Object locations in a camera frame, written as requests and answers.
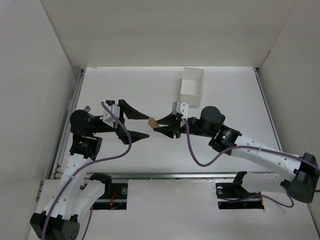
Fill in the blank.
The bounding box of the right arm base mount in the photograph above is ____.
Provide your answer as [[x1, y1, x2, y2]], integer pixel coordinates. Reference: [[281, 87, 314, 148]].
[[215, 182, 265, 210]]

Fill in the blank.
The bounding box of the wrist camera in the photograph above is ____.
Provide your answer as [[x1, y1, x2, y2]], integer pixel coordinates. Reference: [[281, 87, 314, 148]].
[[171, 100, 189, 118], [102, 100, 120, 127]]

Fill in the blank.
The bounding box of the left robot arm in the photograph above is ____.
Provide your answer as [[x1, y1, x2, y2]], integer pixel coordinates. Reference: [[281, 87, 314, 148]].
[[30, 99, 149, 240]]

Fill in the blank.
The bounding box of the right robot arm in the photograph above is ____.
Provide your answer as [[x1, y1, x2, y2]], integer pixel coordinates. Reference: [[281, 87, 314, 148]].
[[153, 102, 320, 204]]

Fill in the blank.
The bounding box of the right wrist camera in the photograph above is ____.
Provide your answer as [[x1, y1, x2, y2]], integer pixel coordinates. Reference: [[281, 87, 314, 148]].
[[171, 100, 189, 118]]

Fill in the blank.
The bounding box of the white perforated box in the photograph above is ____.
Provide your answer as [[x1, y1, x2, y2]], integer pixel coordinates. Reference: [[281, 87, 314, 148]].
[[179, 67, 205, 108]]

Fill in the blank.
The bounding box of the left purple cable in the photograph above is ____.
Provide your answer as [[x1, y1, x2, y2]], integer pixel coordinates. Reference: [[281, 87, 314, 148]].
[[41, 101, 133, 240]]

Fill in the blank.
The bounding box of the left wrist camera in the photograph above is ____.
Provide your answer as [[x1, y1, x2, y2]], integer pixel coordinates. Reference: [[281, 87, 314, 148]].
[[102, 100, 120, 127]]

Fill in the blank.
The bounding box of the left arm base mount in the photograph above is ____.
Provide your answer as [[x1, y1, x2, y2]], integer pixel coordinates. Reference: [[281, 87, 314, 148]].
[[93, 182, 128, 210]]

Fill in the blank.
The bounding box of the light wood block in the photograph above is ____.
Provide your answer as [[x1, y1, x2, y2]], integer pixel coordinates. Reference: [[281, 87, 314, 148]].
[[147, 117, 160, 129]]

